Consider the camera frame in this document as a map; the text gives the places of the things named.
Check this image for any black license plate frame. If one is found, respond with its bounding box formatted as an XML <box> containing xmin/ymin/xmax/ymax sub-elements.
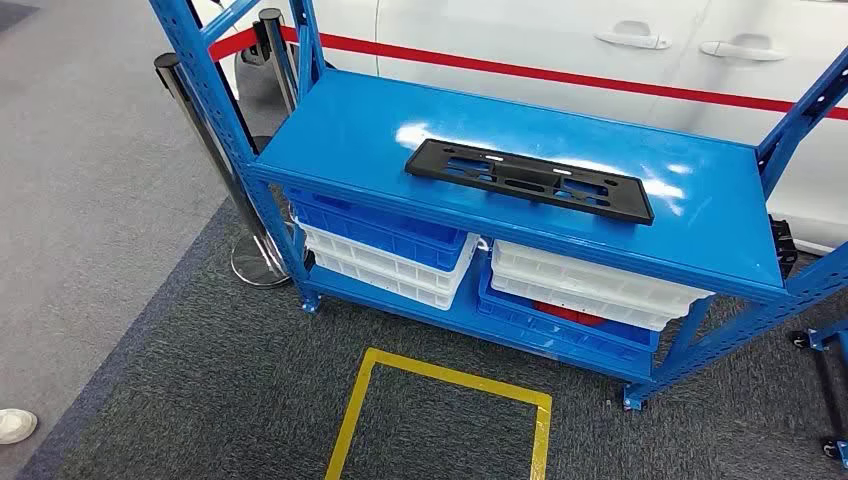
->
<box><xmin>404</xmin><ymin>137</ymin><xmax>656</xmax><ymax>227</ymax></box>

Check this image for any blue metal shelf rack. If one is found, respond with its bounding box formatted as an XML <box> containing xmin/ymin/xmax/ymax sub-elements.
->
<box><xmin>146</xmin><ymin>0</ymin><xmax>848</xmax><ymax>412</ymax></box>

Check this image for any red part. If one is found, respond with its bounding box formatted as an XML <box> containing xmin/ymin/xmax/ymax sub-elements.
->
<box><xmin>533</xmin><ymin>301</ymin><xmax>607</xmax><ymax>327</ymax></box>

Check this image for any white plastic bin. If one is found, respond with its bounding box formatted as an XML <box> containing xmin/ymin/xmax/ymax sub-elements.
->
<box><xmin>490</xmin><ymin>271</ymin><xmax>690</xmax><ymax>333</ymax></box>
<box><xmin>491</xmin><ymin>239</ymin><xmax>713</xmax><ymax>313</ymax></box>
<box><xmin>296</xmin><ymin>221</ymin><xmax>480</xmax><ymax>296</ymax></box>
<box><xmin>307</xmin><ymin>248</ymin><xmax>465</xmax><ymax>311</ymax></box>

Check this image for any blue plastic bin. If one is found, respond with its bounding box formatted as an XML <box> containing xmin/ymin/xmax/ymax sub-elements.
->
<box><xmin>286</xmin><ymin>187</ymin><xmax>468</xmax><ymax>273</ymax></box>
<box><xmin>476</xmin><ymin>258</ymin><xmax>662</xmax><ymax>362</ymax></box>

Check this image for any red barrier belt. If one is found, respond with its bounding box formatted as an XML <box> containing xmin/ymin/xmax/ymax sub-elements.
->
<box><xmin>208</xmin><ymin>25</ymin><xmax>848</xmax><ymax>122</ymax></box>

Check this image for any white car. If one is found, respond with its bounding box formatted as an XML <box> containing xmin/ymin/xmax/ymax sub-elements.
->
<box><xmin>192</xmin><ymin>0</ymin><xmax>848</xmax><ymax>256</ymax></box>

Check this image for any person's white shoe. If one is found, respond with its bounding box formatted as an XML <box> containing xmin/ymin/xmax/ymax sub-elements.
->
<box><xmin>0</xmin><ymin>408</ymin><xmax>39</xmax><ymax>446</ymax></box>

